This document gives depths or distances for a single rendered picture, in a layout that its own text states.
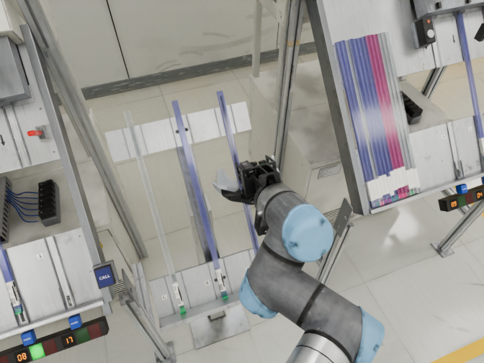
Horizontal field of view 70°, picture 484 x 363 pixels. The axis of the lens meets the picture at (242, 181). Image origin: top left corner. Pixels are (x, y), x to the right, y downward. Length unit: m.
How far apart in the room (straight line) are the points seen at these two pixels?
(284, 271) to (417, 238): 1.57
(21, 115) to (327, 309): 0.82
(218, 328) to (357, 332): 1.17
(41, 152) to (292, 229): 0.69
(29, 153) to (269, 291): 0.69
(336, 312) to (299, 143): 0.97
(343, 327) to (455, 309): 1.45
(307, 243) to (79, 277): 0.66
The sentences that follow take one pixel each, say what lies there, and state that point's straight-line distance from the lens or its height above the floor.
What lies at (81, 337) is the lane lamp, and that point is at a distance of 1.06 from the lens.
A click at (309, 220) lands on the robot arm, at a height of 1.19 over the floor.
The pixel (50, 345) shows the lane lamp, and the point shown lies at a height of 0.66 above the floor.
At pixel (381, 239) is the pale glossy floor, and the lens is 1.99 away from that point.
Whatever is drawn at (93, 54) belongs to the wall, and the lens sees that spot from 2.72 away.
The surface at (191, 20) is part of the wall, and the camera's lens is 2.71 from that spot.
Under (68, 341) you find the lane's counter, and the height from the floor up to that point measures 0.66.
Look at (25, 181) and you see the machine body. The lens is 1.50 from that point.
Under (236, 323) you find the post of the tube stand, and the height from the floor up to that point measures 0.01.
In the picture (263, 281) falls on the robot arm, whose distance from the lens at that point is 0.56.
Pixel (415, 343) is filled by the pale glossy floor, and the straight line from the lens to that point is 1.82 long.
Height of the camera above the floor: 1.60
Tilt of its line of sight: 50 degrees down
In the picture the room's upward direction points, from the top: straight up
